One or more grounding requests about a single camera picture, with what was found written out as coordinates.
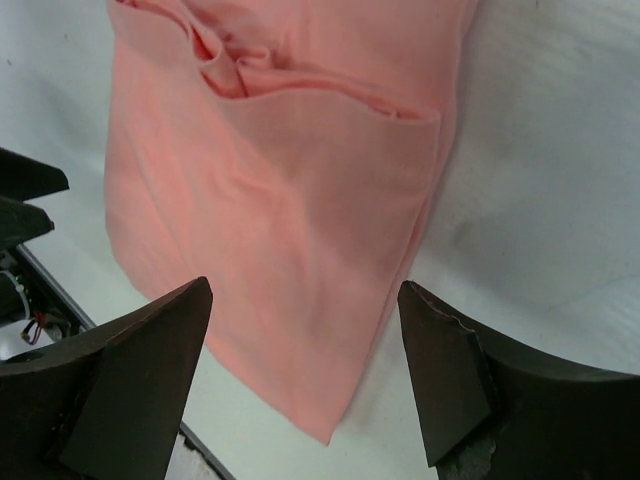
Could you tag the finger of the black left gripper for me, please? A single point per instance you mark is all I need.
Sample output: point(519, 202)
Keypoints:
point(23, 178)
point(21, 222)

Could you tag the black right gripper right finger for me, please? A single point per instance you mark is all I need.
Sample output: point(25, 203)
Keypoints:
point(491, 407)

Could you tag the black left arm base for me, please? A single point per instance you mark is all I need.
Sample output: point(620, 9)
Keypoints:
point(35, 310)

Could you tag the salmon pink t shirt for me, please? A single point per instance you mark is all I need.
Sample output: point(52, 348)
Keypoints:
point(288, 152)

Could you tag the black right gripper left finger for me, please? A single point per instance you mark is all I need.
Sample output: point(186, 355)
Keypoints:
point(107, 403)

